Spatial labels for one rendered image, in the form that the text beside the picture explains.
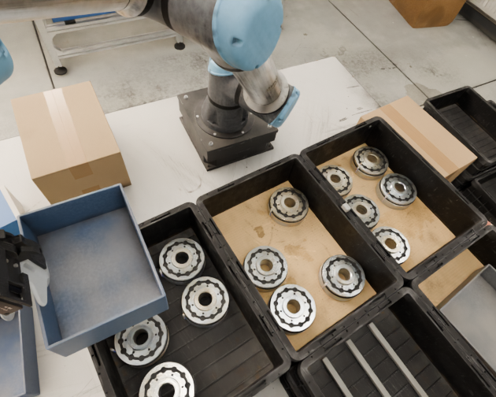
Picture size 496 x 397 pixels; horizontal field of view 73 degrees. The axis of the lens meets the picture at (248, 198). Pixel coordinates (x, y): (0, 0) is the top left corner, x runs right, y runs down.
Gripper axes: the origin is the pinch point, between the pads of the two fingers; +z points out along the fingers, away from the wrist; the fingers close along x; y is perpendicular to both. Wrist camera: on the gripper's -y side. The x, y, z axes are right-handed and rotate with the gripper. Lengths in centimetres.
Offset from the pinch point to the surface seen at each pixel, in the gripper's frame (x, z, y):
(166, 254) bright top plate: 14.4, 28.2, -7.8
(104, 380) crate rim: -1.2, 19.0, 12.7
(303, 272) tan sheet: 42, 35, 8
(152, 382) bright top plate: 4.2, 26.5, 15.7
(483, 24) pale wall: 328, 153, -145
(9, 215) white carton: -19, 31, -35
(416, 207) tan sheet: 81, 40, 4
